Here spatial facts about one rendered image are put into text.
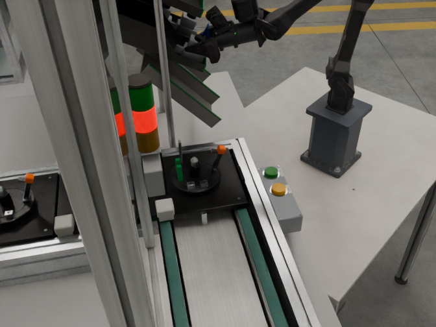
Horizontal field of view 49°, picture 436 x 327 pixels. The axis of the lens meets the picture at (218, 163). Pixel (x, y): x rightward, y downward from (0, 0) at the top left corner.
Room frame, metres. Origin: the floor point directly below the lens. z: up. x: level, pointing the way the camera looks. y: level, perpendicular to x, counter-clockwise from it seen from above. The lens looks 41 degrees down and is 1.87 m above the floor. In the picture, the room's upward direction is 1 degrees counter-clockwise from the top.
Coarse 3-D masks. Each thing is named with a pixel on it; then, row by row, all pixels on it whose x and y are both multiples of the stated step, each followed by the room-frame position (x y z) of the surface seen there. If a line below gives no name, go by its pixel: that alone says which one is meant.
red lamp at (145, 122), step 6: (132, 114) 0.75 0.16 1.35; (138, 114) 0.74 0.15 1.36; (144, 114) 0.74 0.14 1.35; (150, 114) 0.75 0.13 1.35; (138, 120) 0.74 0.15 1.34; (144, 120) 0.74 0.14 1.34; (150, 120) 0.75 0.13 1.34; (156, 120) 0.77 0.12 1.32; (138, 126) 0.74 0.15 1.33; (144, 126) 0.74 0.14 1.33; (150, 126) 0.74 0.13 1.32; (156, 126) 0.76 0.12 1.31; (138, 132) 0.74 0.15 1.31; (144, 132) 0.74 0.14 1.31
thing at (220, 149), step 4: (220, 148) 0.98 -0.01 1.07; (224, 148) 0.99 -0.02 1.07; (212, 152) 0.98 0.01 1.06; (216, 152) 0.98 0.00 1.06; (220, 152) 0.98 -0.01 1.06; (224, 152) 0.98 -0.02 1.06; (216, 156) 0.98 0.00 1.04; (220, 156) 0.98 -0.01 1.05; (216, 160) 0.98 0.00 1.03; (212, 164) 0.99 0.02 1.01; (216, 164) 0.98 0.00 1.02; (212, 168) 0.98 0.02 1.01; (216, 168) 0.98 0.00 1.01
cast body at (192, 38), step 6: (192, 36) 1.24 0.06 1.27; (198, 36) 1.23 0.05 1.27; (186, 42) 1.25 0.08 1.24; (192, 42) 1.21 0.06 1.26; (180, 48) 1.23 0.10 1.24; (180, 54) 1.22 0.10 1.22; (186, 54) 1.21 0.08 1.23; (192, 54) 1.21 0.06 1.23; (198, 54) 1.21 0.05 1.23; (198, 60) 1.21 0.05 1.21
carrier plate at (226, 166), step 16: (224, 160) 1.05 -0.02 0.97; (224, 176) 0.98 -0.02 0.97; (176, 192) 0.92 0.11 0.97; (224, 192) 0.92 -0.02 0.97; (240, 192) 0.92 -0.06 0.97; (176, 208) 0.86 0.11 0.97; (192, 208) 0.86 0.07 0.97; (208, 208) 0.86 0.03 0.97; (224, 208) 0.87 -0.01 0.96; (240, 208) 0.87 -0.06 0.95
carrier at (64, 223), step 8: (64, 192) 0.94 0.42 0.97; (64, 200) 0.90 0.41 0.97; (64, 208) 0.87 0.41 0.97; (56, 216) 0.83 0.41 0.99; (64, 216) 0.83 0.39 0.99; (72, 216) 0.83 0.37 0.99; (56, 224) 0.80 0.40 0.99; (64, 224) 0.80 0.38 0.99; (72, 224) 0.80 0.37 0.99; (56, 232) 0.79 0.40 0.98; (64, 232) 0.79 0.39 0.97; (72, 232) 0.79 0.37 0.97
